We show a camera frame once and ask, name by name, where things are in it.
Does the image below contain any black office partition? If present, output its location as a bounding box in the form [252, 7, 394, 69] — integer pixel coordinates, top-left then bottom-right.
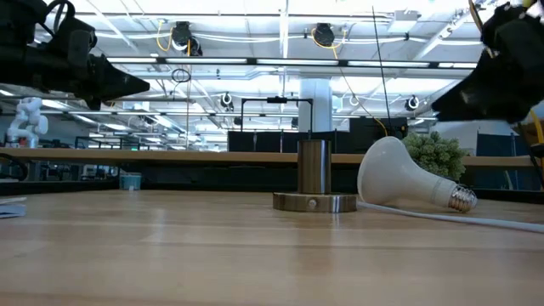
[227, 117, 409, 153]

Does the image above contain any white flood lightbulb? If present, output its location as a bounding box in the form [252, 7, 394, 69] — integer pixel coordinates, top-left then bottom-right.
[356, 135, 479, 214]

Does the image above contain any light wooden desk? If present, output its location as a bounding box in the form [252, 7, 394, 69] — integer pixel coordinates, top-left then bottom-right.
[0, 147, 535, 167]

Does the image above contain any white lamp power cord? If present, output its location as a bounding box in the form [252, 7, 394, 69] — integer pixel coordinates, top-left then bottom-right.
[356, 201, 544, 235]

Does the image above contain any yellow hanging cable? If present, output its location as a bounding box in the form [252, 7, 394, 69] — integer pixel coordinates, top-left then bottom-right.
[467, 0, 544, 145]

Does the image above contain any brass lamp socket base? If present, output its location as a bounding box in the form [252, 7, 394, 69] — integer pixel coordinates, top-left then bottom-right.
[272, 139, 359, 214]

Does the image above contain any green plant in white pot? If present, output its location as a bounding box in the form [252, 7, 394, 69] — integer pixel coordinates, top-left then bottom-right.
[401, 130, 468, 182]

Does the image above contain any white round column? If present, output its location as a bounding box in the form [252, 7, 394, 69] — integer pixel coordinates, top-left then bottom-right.
[298, 78, 333, 133]

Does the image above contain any white humanoid robot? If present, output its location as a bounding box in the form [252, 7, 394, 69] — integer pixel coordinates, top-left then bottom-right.
[6, 96, 49, 148]

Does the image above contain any black gantry frame with camera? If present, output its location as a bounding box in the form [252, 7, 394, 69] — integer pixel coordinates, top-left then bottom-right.
[241, 96, 315, 133]

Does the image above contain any Yellowstone waterfall booklet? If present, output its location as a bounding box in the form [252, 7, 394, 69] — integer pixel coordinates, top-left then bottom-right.
[0, 195, 27, 219]

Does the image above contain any black hanging cable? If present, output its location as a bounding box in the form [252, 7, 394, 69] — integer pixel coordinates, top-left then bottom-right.
[516, 122, 544, 188]

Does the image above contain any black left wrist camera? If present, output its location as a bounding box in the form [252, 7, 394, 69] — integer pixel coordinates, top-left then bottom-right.
[66, 28, 98, 65]

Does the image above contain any blue office partition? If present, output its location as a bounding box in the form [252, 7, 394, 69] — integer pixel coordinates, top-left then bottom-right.
[475, 131, 544, 190]

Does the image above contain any black aluminium table frame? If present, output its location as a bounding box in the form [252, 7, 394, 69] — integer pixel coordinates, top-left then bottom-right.
[0, 180, 544, 205]

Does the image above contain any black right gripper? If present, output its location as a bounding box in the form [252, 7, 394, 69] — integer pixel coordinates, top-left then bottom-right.
[431, 0, 544, 125]

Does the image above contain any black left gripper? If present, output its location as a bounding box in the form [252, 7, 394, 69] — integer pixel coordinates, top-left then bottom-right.
[0, 41, 151, 111]

